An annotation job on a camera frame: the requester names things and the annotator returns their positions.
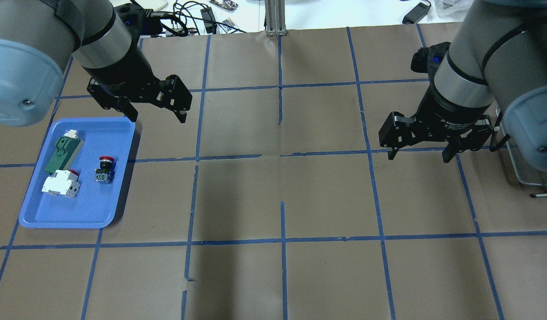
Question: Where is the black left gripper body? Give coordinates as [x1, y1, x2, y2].
[87, 76, 166, 110]

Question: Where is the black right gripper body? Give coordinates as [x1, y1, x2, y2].
[404, 104, 497, 151]

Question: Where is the red emergency push button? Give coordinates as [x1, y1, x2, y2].
[94, 156, 115, 184]

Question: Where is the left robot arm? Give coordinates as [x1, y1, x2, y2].
[0, 0, 192, 126]

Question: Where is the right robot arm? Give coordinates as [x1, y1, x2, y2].
[378, 0, 547, 172]

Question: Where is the white circuit breaker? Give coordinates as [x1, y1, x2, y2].
[40, 169, 80, 198]

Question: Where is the blue plastic tray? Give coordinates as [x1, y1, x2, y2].
[19, 117, 136, 229]

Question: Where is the black power adapter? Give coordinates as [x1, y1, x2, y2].
[402, 0, 432, 24]

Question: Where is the green limit switch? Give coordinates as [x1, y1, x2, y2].
[44, 129, 84, 176]

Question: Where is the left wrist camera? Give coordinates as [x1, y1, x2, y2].
[115, 3, 164, 42]

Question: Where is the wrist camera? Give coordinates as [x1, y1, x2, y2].
[115, 3, 164, 42]
[410, 42, 451, 77]

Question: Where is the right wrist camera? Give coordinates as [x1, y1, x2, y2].
[410, 42, 451, 77]

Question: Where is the aluminium frame post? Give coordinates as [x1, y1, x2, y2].
[265, 0, 287, 37]

